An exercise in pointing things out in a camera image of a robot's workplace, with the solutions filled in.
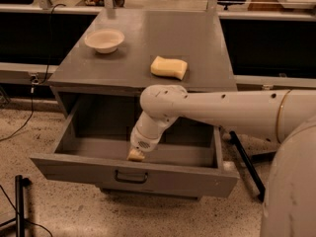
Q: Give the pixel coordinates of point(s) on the black stand left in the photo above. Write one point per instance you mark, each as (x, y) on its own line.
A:
(19, 208)

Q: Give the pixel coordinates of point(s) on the grey top drawer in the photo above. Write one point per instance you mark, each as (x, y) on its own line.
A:
(93, 145)

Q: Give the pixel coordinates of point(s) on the grey drawer cabinet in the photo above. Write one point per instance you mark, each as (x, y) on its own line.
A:
(99, 95)

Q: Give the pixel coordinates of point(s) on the grey railing frame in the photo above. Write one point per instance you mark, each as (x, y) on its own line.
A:
(65, 9)

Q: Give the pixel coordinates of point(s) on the black stand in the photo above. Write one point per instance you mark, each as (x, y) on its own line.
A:
(249, 165)
(19, 208)

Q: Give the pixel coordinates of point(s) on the black stand right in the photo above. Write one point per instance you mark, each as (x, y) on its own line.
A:
(249, 165)

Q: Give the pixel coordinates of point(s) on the white bowl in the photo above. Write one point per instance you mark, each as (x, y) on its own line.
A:
(104, 40)

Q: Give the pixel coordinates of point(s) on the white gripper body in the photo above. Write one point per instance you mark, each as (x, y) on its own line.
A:
(140, 140)

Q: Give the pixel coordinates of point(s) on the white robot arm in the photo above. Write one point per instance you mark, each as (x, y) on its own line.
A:
(285, 116)

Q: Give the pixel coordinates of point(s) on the yellow sponge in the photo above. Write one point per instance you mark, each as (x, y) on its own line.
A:
(169, 67)

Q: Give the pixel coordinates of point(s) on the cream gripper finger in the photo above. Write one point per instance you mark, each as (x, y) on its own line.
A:
(135, 155)

